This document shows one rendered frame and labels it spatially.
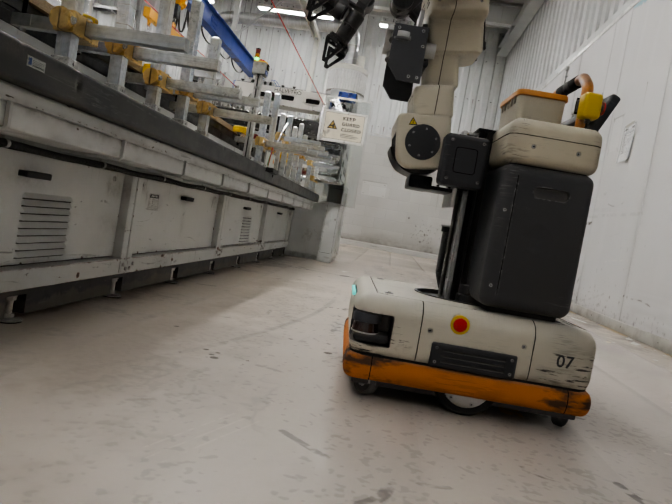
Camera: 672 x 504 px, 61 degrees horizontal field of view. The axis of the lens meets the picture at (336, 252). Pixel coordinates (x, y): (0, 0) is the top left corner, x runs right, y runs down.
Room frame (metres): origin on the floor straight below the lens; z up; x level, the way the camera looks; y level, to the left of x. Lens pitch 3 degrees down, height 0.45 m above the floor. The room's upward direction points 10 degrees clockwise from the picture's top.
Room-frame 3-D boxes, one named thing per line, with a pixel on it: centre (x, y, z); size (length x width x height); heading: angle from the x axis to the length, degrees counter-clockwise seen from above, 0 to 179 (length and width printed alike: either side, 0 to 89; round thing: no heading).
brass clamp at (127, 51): (1.63, 0.68, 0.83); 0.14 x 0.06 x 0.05; 175
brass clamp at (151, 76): (1.88, 0.66, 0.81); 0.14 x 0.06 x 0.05; 175
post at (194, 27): (2.11, 0.64, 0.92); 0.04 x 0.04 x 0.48; 85
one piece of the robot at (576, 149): (1.80, -0.50, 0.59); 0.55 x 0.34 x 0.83; 179
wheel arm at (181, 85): (1.90, 0.61, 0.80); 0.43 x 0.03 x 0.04; 85
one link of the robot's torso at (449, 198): (1.75, -0.24, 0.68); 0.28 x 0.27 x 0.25; 179
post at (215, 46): (2.36, 0.62, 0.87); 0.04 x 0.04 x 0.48; 85
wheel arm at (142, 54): (1.65, 0.63, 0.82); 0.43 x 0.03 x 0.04; 85
